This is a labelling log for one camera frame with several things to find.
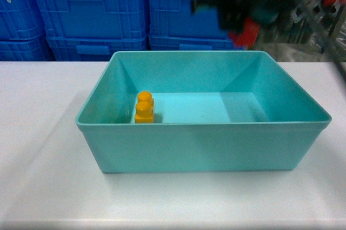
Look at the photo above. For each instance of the yellow toy block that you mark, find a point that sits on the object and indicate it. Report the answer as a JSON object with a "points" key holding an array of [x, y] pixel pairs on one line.
{"points": [[144, 109]]}

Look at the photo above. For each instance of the light teal plastic bin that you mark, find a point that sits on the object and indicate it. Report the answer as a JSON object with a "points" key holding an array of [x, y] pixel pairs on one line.
{"points": [[214, 111]]}

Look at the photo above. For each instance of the blue crate lower right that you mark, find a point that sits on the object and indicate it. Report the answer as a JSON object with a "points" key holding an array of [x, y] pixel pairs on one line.
{"points": [[193, 44]]}

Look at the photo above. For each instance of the blue crate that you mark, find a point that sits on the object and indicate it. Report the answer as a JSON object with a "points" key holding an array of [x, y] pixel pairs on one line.
{"points": [[20, 20], [174, 18], [95, 19], [193, 44], [92, 50], [33, 50]]}

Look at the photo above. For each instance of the blue crate lower middle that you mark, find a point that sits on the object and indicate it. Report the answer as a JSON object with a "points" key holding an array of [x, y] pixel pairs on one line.
{"points": [[92, 50]]}

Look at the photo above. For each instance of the blue crate upper right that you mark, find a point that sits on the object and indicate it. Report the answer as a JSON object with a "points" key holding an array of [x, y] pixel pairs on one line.
{"points": [[174, 18]]}

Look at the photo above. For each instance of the blue crate upper middle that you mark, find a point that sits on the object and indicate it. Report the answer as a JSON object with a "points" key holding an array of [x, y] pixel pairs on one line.
{"points": [[95, 19]]}

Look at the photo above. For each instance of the blue crate lower left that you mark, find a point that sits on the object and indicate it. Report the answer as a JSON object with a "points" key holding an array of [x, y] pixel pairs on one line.
{"points": [[33, 50]]}

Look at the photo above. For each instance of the blue crate upper left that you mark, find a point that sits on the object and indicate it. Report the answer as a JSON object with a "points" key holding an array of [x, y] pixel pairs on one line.
{"points": [[20, 20]]}

